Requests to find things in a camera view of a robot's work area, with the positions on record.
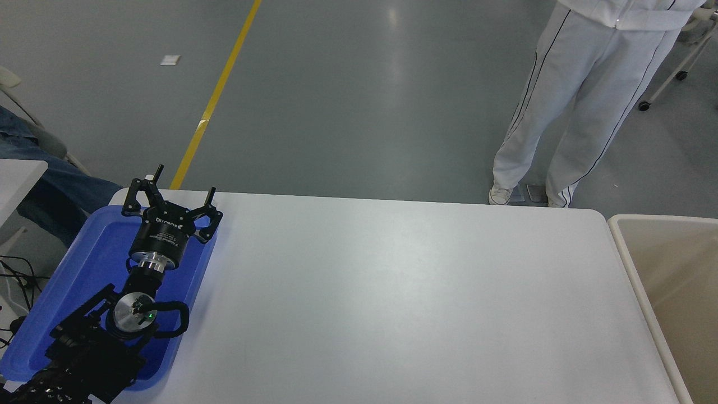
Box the seated person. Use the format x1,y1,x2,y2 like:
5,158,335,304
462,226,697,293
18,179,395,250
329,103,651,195
0,107,123,247

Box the small white side table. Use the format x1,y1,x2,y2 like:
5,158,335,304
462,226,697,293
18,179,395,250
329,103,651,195
0,159,48,225

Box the standing person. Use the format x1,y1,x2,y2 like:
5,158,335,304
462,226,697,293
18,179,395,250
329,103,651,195
488,0,708,208

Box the white wheeled cart frame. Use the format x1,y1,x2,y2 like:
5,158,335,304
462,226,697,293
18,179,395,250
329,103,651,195
638,6,718,111

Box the black floor cables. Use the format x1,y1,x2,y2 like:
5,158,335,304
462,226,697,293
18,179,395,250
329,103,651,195
0,255,40,348

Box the grey and white chair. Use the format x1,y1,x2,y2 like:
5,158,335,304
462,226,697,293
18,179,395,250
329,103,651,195
0,66,93,180

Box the large pale bin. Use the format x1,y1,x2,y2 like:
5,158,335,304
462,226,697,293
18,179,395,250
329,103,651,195
607,214,718,404

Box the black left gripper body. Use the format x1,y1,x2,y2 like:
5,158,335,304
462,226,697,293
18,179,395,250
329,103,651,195
130,206,198,265

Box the blue plastic tray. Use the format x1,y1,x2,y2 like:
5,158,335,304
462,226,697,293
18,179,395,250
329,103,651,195
0,205,219,392

